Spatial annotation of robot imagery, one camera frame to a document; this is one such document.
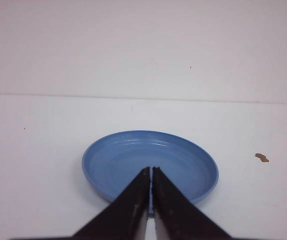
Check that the blue round plate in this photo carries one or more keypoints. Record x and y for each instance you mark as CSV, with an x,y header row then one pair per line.
x,y
111,163

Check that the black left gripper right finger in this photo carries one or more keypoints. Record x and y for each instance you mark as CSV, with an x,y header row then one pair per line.
x,y
175,217

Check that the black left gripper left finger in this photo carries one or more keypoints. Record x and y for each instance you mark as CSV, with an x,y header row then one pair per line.
x,y
126,217

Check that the small brown scrap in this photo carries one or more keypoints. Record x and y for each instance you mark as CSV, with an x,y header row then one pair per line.
x,y
262,157

